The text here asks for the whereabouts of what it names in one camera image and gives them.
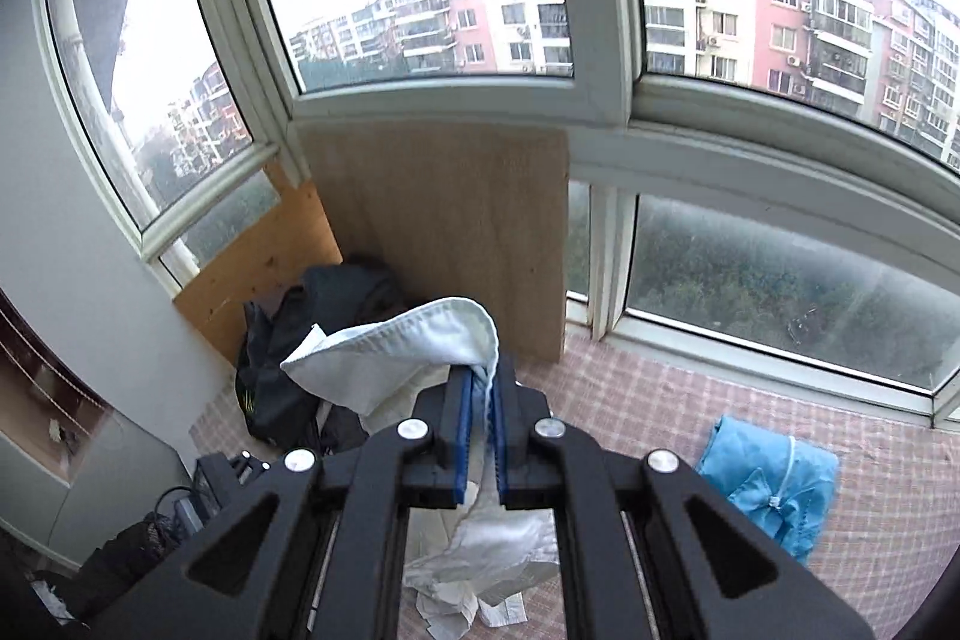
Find black bag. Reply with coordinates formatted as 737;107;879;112
71;512;188;622

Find blue garment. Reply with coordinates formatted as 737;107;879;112
694;413;839;567

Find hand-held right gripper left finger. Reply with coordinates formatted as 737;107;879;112
86;359;475;640

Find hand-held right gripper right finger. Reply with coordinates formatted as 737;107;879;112
491;355;875;640

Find apartment buildings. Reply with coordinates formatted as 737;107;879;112
112;0;960;176

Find pink checked blanket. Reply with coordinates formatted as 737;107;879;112
187;340;960;640

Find white window frame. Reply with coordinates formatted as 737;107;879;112
30;0;960;431

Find white shirt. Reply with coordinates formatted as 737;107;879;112
280;297;562;640

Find wooden wall shelf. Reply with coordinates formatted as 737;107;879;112
0;291;113;483

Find dark teal garment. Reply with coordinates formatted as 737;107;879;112
304;261;410;330

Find pale wooden board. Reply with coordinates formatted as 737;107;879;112
298;122;571;362

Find pine wooden board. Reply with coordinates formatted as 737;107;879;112
174;160;344;378

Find black garment with yellow stripes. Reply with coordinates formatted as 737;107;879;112
235;287;368;453

